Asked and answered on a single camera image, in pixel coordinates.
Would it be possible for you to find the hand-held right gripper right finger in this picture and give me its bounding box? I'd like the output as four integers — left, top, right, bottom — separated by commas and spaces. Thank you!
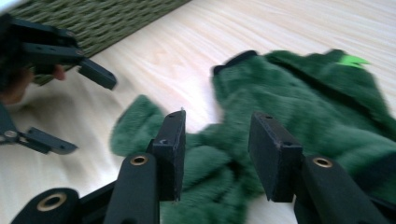
247, 111, 304, 203

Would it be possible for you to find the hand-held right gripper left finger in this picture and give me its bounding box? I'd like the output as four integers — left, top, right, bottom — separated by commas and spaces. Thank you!
148, 109, 187, 202

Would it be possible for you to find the green woven basket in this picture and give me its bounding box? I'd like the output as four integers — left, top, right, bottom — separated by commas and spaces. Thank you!
6, 0, 191, 87

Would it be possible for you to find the green fleece garment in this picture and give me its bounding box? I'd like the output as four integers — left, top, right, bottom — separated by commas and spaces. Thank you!
110, 49, 396, 224

